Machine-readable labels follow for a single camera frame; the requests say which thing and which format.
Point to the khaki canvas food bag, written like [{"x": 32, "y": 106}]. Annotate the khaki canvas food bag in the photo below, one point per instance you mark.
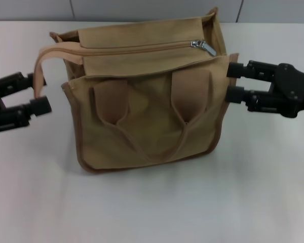
[{"x": 147, "y": 119}]

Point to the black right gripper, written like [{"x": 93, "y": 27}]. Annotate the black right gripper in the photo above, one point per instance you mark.
[{"x": 301, "y": 91}]

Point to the silver metal zipper pull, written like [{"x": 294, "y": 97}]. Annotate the silver metal zipper pull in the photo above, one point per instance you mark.
[{"x": 209, "y": 49}]

